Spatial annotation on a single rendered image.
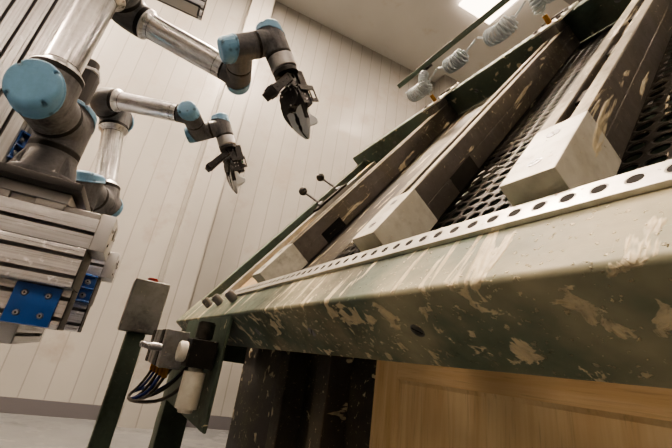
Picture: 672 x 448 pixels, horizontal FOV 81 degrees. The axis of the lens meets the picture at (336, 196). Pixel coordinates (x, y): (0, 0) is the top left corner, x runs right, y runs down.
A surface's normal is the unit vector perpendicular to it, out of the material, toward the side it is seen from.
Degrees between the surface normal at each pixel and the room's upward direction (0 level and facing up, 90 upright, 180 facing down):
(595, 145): 90
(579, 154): 90
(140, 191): 90
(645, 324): 144
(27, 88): 98
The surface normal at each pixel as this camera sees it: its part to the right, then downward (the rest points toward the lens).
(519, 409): -0.85, -0.32
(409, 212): 0.51, -0.29
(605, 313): -0.62, 0.55
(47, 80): 0.23, -0.24
